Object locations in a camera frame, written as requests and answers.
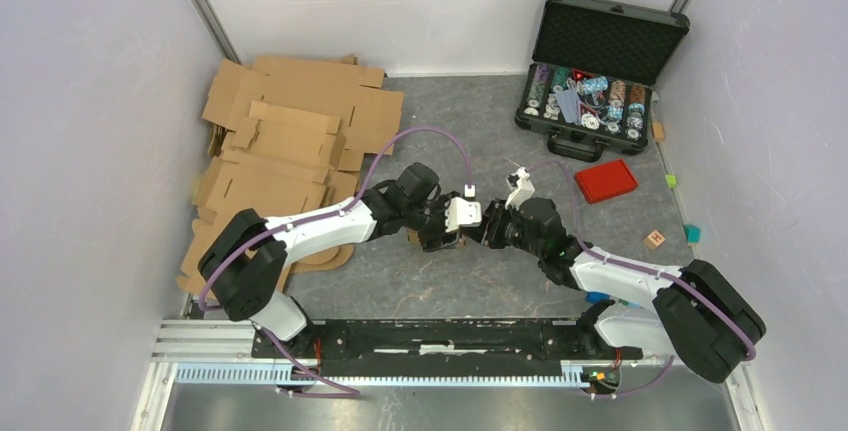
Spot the wooden letter cube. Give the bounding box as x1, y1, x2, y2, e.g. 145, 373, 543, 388
643, 230, 666, 250

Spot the stack of flat cardboard boxes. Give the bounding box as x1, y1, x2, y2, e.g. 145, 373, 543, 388
176, 55, 404, 295

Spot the blue block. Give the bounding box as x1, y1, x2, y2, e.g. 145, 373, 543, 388
585, 292, 610, 304

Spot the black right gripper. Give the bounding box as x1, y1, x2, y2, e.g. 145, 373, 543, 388
461, 199, 545, 260

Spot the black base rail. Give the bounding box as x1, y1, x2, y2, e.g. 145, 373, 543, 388
286, 318, 643, 378

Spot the small orange wooden block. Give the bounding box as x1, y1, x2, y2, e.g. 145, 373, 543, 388
651, 122, 665, 143

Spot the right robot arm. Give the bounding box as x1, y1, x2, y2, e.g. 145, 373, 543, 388
460, 198, 767, 383

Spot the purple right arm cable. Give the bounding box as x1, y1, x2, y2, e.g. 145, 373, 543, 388
526, 161, 758, 399

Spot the red flat box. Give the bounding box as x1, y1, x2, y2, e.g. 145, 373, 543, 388
574, 159, 639, 204

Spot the black poker chip case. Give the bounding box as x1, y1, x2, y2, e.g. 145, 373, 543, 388
514, 0, 690, 162

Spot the teal cube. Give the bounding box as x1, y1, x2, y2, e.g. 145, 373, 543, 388
683, 224, 701, 244

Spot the brown cardboard box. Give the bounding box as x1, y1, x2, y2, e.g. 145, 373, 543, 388
407, 229, 466, 252

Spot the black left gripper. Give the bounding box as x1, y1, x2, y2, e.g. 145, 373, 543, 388
403, 191, 463, 254

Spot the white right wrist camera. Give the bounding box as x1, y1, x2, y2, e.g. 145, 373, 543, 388
505, 167, 535, 209

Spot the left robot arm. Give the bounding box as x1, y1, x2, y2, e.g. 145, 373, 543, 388
197, 162, 482, 359

